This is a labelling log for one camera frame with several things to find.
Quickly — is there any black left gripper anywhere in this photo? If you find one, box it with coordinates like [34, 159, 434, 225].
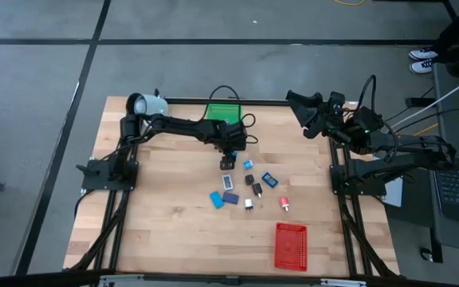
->
[213, 126, 249, 171]

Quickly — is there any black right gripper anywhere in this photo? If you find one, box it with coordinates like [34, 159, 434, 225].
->
[285, 89, 355, 141]

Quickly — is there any navy box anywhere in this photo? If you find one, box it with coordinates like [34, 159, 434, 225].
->
[221, 191, 241, 206]

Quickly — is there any cyan flat box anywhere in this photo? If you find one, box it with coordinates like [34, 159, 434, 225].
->
[208, 191, 226, 210]

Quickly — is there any blue digital timer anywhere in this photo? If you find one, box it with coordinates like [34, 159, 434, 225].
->
[261, 171, 280, 190]

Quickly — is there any green plastic basket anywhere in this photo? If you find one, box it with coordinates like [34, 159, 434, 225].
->
[205, 103, 243, 126]

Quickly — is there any white tilted box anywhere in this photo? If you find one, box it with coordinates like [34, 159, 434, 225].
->
[125, 92, 171, 121]

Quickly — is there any red plastic basket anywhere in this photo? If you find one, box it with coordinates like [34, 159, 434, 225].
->
[273, 222, 309, 273]

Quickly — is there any black power adapter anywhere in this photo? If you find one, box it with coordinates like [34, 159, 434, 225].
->
[404, 96, 429, 108]

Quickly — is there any white paper sheet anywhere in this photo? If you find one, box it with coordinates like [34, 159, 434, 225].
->
[382, 176, 405, 209]

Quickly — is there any white sneaker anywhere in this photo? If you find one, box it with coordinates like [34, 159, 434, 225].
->
[407, 47, 440, 61]
[409, 58, 435, 76]

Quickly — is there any grey side desk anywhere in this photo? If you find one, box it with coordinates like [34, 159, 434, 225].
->
[430, 61, 459, 257]

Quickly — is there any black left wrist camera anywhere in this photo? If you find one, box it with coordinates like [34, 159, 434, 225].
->
[227, 121, 249, 140]

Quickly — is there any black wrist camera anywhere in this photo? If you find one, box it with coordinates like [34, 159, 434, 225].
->
[227, 121, 249, 140]
[328, 90, 347, 106]

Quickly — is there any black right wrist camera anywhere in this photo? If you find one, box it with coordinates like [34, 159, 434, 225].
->
[328, 90, 347, 106]

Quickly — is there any black left wrist camera cable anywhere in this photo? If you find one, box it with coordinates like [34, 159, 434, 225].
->
[239, 112, 260, 145]

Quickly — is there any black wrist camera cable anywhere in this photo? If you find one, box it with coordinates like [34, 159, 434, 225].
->
[239, 112, 260, 145]
[355, 74, 379, 117]

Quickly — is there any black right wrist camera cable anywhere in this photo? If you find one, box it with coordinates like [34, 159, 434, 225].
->
[355, 74, 379, 117]

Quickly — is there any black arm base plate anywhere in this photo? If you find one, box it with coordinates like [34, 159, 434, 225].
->
[329, 158, 387, 197]
[76, 158, 139, 192]

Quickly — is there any white cable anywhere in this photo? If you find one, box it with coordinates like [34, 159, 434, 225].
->
[388, 69, 459, 129]

